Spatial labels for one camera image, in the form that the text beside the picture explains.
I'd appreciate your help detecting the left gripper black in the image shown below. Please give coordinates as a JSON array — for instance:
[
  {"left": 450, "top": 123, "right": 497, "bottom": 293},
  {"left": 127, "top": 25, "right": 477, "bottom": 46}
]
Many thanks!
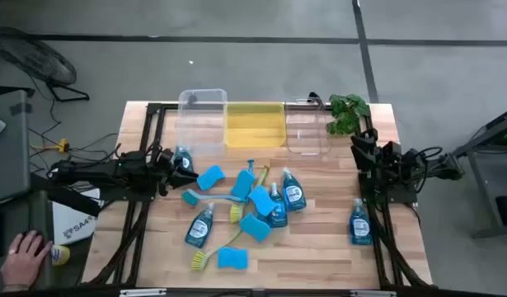
[{"left": 152, "top": 146, "right": 200, "bottom": 198}]

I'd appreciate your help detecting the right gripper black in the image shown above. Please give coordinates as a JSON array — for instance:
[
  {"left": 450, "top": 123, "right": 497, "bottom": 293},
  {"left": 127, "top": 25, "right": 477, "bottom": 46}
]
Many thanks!
[{"left": 350, "top": 128, "right": 403, "bottom": 177}]

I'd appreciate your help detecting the green dish brush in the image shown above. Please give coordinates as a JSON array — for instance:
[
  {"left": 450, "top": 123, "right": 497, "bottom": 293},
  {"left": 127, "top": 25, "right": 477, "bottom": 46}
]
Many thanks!
[
  {"left": 190, "top": 229, "right": 242, "bottom": 272},
  {"left": 229, "top": 164, "right": 271, "bottom": 225}
]

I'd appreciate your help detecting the green potted plant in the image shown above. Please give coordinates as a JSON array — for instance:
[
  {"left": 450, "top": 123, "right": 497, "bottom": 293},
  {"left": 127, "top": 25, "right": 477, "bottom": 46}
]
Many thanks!
[{"left": 326, "top": 93, "right": 372, "bottom": 137}]

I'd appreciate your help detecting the tall clear plastic bin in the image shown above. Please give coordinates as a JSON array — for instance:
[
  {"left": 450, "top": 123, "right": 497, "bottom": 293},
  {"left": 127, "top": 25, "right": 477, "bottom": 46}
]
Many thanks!
[{"left": 176, "top": 88, "right": 229, "bottom": 158}]

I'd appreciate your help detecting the yellow plastic tray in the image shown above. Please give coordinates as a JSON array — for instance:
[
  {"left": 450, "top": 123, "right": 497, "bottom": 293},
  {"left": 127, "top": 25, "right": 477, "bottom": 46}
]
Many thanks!
[{"left": 224, "top": 101, "right": 288, "bottom": 149}]

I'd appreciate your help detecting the white cardboard box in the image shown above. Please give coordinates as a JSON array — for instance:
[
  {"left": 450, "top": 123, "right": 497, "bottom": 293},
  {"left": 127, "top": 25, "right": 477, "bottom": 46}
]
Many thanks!
[{"left": 50, "top": 187, "right": 101, "bottom": 247}]

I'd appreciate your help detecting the black diagonal bar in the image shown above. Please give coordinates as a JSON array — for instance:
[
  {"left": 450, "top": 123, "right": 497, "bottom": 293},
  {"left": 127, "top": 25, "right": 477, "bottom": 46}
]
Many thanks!
[{"left": 30, "top": 172, "right": 102, "bottom": 219}]

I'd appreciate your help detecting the yellow power plug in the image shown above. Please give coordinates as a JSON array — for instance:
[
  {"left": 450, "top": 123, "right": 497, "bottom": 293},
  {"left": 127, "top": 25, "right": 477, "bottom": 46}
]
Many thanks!
[{"left": 30, "top": 139, "right": 70, "bottom": 154}]

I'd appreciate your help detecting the grey metal stand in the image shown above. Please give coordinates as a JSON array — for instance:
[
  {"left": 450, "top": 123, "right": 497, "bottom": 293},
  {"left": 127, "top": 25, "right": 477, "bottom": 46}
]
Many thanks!
[{"left": 442, "top": 105, "right": 507, "bottom": 240}]

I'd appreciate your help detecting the black plastic case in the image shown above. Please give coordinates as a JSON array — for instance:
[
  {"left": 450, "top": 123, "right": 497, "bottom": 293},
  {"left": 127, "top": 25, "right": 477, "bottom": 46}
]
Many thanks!
[{"left": 495, "top": 195, "right": 507, "bottom": 227}]

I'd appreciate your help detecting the dark grey desk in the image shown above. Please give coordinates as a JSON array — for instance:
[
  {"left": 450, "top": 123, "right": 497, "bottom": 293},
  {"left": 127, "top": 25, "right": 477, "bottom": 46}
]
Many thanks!
[{"left": 0, "top": 189, "right": 54, "bottom": 290}]

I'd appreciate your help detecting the person's hand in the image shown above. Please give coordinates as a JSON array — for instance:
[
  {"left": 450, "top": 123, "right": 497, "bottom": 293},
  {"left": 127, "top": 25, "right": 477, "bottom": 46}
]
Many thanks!
[{"left": 0, "top": 229, "right": 54, "bottom": 292}]

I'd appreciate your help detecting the black floor fan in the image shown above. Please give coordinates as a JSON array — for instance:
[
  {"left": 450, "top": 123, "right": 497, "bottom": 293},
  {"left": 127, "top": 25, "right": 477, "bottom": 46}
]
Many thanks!
[{"left": 0, "top": 26, "right": 92, "bottom": 103}]

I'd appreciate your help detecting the clear plastic handled basket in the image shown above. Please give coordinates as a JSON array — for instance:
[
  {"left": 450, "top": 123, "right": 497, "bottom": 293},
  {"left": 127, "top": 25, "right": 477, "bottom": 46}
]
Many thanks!
[{"left": 284, "top": 97, "right": 332, "bottom": 158}]

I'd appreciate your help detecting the black aluminium table frame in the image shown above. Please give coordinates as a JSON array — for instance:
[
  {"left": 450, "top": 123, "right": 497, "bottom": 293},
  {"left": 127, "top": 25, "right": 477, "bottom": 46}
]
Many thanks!
[{"left": 129, "top": 101, "right": 397, "bottom": 290}]

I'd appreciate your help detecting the black cable bundle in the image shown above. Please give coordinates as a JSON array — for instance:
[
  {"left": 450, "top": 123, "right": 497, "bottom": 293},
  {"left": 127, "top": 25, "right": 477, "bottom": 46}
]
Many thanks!
[
  {"left": 366, "top": 201, "right": 434, "bottom": 288},
  {"left": 82, "top": 200, "right": 151, "bottom": 286}
]

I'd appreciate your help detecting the white metal bracket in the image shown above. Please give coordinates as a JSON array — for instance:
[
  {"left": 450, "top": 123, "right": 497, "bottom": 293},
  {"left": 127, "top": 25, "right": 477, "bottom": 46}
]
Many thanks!
[
  {"left": 120, "top": 288, "right": 167, "bottom": 297},
  {"left": 350, "top": 290, "right": 397, "bottom": 297}
]

